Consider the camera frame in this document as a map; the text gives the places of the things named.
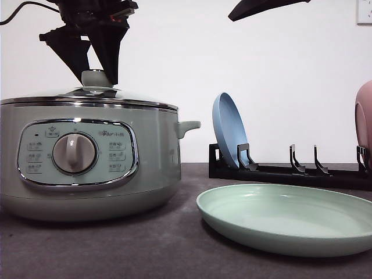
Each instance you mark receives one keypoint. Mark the white wall socket right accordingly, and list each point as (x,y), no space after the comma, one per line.
(364,13)

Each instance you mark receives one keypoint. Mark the black plate rack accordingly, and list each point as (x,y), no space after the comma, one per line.
(249,172)

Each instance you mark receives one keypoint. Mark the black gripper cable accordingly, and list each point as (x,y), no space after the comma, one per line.
(15,13)

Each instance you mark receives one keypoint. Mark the green plate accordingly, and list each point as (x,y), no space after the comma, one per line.
(288,220)

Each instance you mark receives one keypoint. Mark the pink plate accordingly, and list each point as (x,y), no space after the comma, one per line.
(363,116)

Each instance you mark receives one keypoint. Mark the green electric steamer pot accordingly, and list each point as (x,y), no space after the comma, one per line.
(78,158)

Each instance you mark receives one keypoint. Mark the blue plate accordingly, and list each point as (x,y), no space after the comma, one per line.
(229,127)

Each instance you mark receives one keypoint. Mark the glass steamer lid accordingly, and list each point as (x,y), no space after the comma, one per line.
(96,88)

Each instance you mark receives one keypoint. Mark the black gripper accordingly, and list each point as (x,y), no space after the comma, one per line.
(106,22)

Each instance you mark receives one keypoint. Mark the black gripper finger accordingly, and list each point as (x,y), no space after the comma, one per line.
(250,7)

